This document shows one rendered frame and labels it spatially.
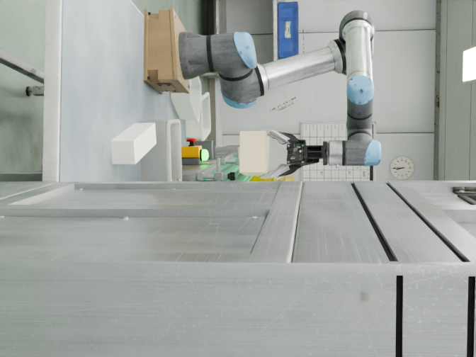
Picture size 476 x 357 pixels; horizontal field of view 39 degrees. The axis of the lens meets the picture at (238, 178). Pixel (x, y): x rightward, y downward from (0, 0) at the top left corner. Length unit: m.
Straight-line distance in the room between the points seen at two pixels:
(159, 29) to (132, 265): 1.52
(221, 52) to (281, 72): 0.24
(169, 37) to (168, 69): 0.10
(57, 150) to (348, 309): 0.90
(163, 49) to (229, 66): 0.22
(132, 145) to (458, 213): 0.98
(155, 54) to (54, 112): 0.72
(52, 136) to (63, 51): 0.18
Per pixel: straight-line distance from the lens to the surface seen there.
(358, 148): 1.95
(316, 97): 8.11
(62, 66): 1.44
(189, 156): 2.58
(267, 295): 0.62
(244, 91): 2.20
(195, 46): 2.12
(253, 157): 1.93
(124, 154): 1.72
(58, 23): 1.45
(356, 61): 2.04
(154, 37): 2.09
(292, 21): 7.54
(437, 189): 1.29
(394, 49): 8.19
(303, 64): 2.26
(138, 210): 0.97
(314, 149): 1.96
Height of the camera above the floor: 1.26
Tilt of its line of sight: 6 degrees down
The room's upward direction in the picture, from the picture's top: 90 degrees clockwise
